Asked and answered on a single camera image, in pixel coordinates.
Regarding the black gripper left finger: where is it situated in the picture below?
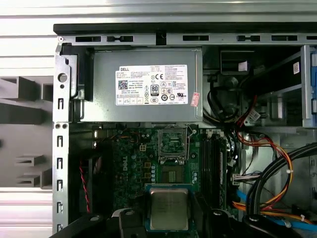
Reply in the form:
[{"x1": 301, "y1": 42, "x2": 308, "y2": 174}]
[{"x1": 51, "y1": 209, "x2": 149, "y2": 238}]

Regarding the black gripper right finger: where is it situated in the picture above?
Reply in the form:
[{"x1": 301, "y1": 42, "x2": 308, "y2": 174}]
[{"x1": 192, "y1": 195, "x2": 317, "y2": 238}]

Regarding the silver CPU with green edge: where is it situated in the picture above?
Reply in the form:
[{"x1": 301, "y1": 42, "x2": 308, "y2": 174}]
[{"x1": 145, "y1": 183, "x2": 194, "y2": 233}]

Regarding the CPU socket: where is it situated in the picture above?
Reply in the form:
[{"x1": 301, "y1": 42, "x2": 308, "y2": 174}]
[{"x1": 158, "y1": 163, "x2": 193, "y2": 185}]

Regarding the black RAM slot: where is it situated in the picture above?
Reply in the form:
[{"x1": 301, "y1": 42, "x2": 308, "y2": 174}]
[
  {"x1": 212, "y1": 137, "x2": 227, "y2": 199},
  {"x1": 200, "y1": 137, "x2": 214, "y2": 199}
]

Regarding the green motherboard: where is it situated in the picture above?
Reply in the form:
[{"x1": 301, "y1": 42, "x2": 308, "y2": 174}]
[{"x1": 93, "y1": 123, "x2": 238, "y2": 238}]

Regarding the metal locking lever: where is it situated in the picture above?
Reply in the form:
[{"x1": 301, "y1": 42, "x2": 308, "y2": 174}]
[{"x1": 186, "y1": 124, "x2": 198, "y2": 161}]

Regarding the metal socket cover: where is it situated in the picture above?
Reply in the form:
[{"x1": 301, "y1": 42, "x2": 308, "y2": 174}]
[{"x1": 158, "y1": 123, "x2": 188, "y2": 165}]

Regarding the black open PC case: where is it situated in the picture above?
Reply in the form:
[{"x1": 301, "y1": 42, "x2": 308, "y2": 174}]
[{"x1": 52, "y1": 22, "x2": 317, "y2": 238}]

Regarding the grey parts rack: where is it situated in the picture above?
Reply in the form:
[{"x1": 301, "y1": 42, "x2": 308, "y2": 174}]
[{"x1": 0, "y1": 75, "x2": 54, "y2": 190}]

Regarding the grey power supply unit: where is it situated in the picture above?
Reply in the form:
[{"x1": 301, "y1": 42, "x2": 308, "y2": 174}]
[{"x1": 80, "y1": 47, "x2": 204, "y2": 124}]

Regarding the grey metal drive cage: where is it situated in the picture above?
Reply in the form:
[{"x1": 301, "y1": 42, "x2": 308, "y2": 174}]
[{"x1": 250, "y1": 44, "x2": 317, "y2": 129}]

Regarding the empty blue disk carrier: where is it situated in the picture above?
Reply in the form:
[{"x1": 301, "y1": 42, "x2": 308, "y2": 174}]
[{"x1": 309, "y1": 46, "x2": 317, "y2": 120}]

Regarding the light blue data cable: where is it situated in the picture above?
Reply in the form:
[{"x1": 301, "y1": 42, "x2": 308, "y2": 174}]
[{"x1": 234, "y1": 188, "x2": 317, "y2": 233}]

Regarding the red twisted wire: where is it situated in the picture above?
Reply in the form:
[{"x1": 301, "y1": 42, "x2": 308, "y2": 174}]
[{"x1": 78, "y1": 158, "x2": 91, "y2": 214}]

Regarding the thick black cable bundle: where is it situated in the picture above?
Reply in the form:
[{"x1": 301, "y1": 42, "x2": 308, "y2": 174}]
[{"x1": 245, "y1": 142, "x2": 317, "y2": 224}]

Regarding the orange wire bundle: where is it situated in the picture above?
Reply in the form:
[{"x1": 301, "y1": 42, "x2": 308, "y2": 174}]
[{"x1": 232, "y1": 116, "x2": 317, "y2": 225}]

